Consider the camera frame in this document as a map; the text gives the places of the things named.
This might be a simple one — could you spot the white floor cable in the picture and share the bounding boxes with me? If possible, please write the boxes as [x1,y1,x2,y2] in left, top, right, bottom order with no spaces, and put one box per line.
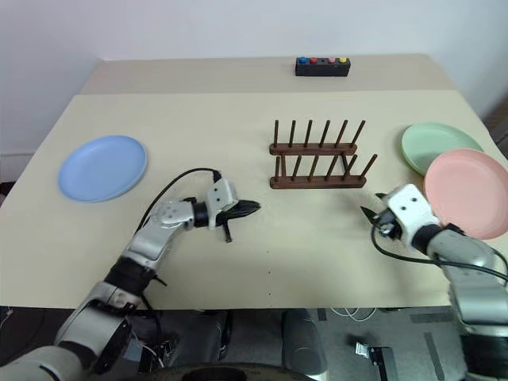
[329,306,379,321]

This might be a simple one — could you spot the dark grey rounded shape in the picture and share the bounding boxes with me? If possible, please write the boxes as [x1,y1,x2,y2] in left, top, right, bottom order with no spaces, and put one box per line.
[280,309,329,377]
[158,310,234,372]

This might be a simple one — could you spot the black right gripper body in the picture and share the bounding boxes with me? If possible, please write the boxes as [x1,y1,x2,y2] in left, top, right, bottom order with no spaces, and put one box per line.
[371,209,403,241]

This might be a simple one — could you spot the brown wooden dish rack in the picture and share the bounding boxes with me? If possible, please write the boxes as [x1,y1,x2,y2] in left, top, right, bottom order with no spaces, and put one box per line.
[268,118,379,191]

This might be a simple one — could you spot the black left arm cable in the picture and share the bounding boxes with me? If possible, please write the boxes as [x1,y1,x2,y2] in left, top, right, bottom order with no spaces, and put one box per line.
[139,167,223,233]

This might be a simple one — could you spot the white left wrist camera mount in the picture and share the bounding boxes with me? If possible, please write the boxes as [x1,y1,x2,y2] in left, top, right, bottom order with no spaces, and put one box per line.
[205,179,238,231]

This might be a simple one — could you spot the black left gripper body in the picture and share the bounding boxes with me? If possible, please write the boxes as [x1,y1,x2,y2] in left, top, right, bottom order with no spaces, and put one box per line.
[216,202,244,244]

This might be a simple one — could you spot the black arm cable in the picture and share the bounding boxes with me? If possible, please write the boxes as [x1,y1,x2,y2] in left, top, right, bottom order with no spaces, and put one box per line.
[139,167,223,233]
[370,223,508,287]

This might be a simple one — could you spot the small metal bracket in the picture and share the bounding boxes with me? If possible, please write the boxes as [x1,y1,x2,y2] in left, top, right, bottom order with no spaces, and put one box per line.
[354,341,394,367]

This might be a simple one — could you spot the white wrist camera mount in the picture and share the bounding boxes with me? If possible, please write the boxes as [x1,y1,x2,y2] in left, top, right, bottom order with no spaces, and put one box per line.
[387,183,441,241]
[205,179,238,231]

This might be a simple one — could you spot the pink round plate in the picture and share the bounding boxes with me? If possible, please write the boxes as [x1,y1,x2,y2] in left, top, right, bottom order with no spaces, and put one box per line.
[423,148,508,241]

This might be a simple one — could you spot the black button box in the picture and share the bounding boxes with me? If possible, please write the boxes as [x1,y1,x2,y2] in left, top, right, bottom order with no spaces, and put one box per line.
[294,56,351,78]

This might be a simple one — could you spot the blue round plate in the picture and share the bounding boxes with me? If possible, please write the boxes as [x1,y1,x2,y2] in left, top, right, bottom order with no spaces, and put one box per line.
[57,135,148,204]

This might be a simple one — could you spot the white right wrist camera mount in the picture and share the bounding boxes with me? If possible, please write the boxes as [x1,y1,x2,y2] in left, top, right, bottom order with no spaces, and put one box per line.
[387,183,441,241]

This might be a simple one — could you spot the green round plate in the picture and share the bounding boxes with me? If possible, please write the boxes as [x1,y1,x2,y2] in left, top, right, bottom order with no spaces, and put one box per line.
[401,123,486,177]

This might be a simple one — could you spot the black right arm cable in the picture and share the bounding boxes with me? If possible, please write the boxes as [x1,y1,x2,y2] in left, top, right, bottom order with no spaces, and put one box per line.
[370,223,508,287]

